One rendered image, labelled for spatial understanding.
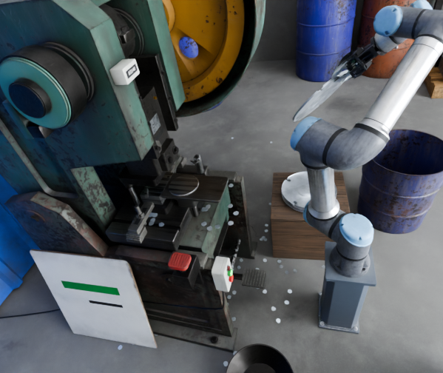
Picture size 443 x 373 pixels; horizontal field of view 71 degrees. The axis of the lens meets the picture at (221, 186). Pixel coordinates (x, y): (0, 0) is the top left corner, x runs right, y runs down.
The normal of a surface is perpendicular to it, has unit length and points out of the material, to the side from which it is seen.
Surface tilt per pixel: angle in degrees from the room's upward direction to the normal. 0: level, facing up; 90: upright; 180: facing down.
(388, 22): 74
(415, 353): 0
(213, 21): 90
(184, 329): 0
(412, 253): 0
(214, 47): 90
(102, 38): 90
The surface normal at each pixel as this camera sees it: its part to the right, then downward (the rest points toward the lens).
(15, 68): -0.26, 0.67
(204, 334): -0.15, -0.73
